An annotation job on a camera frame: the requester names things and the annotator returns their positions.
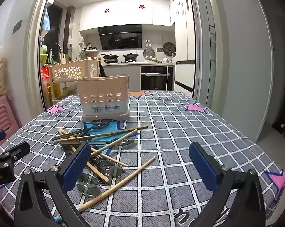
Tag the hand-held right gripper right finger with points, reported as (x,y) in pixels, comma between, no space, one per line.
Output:
(202,167)

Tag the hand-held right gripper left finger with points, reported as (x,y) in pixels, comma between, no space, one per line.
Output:
(77,165)

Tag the beige plastic utensil holder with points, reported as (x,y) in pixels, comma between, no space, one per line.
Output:
(102,87)

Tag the pink plastic stool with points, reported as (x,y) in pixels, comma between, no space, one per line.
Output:
(3,113)

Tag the grey plaid star tablecloth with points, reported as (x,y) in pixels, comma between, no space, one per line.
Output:
(180,134)

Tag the red box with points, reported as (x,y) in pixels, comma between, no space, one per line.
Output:
(45,73)

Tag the green plastic basket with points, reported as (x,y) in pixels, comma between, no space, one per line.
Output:
(44,58)

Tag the beige flower pattern basket cart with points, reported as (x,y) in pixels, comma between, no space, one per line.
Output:
(69,72)

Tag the green bottle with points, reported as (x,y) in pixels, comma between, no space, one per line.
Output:
(51,57)

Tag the dark hanging bag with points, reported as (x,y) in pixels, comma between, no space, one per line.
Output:
(101,70)

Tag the black built-in oven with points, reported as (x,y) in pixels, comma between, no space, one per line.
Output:
(156,78)

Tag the grey kitchen counter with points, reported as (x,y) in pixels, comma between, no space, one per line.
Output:
(130,75)

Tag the kitchen faucet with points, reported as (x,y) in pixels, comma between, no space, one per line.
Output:
(59,47)

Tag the black wok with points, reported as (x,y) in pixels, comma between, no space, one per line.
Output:
(110,58)

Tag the lidded wok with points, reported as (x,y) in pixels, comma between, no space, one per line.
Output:
(130,56)

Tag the black round mold pan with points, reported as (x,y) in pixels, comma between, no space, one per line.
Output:
(169,48)

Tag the blue plastic bag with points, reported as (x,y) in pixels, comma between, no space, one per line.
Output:
(46,20)

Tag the grey round steamer rack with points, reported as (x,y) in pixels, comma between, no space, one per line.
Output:
(148,53)

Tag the white tall cabinet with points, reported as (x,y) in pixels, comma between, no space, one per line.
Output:
(182,40)

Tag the black range hood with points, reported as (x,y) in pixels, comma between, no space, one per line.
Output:
(121,37)

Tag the white upper cabinets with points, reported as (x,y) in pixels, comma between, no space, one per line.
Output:
(123,11)

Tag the dark wall switch panel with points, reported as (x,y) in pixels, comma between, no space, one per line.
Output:
(17,27)

